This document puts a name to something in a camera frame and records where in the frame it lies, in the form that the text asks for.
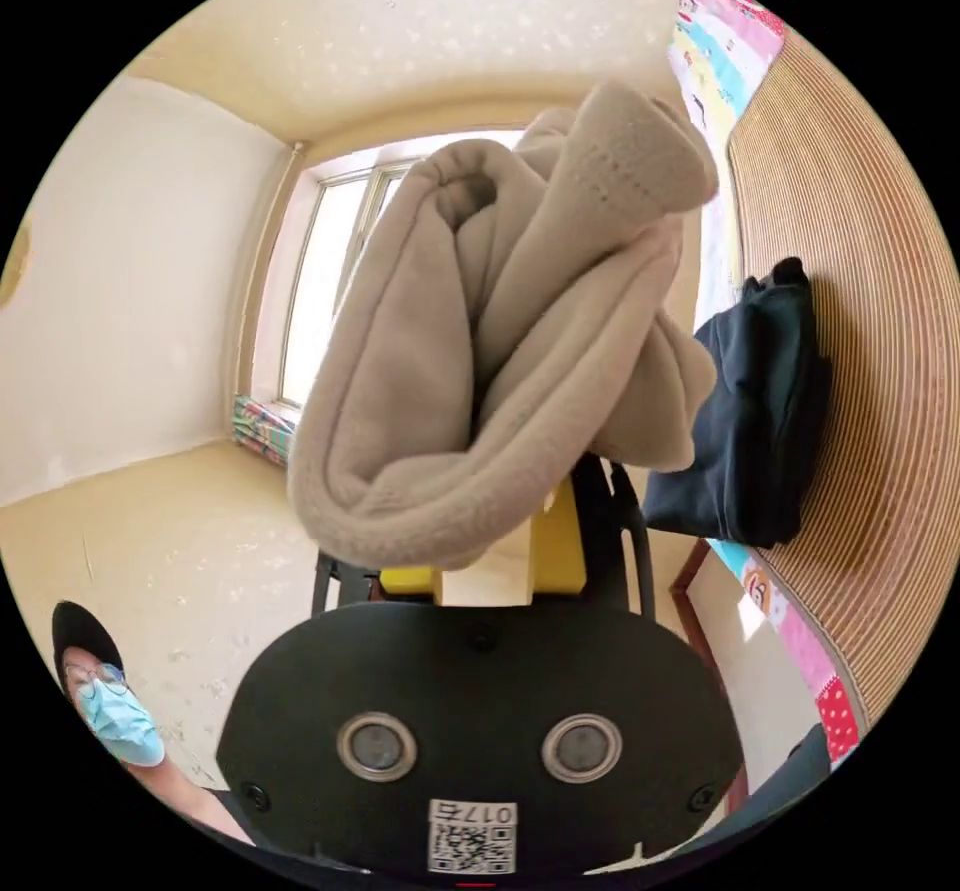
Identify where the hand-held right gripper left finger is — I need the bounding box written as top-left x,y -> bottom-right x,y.
378,565 -> 445,597

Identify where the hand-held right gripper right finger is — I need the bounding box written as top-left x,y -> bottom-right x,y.
527,479 -> 588,598

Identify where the off-white fleece long sleeve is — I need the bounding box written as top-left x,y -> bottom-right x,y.
286,80 -> 720,571

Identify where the folded striped blanket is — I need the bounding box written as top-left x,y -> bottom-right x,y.
230,394 -> 297,468

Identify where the pile of clothes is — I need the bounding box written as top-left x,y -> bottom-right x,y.
642,256 -> 835,550

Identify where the window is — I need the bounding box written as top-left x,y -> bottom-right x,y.
249,128 -> 528,414

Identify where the person's body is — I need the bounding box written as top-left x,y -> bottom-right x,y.
50,599 -> 260,849

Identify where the bed with woven mat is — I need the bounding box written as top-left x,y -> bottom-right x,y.
667,0 -> 960,766

